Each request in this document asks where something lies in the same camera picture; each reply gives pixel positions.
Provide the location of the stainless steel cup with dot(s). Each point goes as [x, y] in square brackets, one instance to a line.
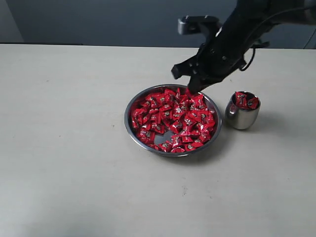
[240, 119]

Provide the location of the red candies inside cup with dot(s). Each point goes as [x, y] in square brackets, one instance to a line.
[246, 100]

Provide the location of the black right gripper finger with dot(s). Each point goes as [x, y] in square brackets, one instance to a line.
[185, 68]
[197, 83]

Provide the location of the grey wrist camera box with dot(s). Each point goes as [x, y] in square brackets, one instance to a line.
[206, 25]

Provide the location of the round metal bowl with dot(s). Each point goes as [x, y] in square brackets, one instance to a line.
[128, 123]

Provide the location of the pile of red wrapped candies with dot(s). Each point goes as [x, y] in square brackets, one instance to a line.
[177, 116]

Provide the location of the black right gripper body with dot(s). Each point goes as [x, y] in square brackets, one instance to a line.
[224, 54]

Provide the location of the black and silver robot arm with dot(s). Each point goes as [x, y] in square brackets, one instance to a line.
[274, 11]

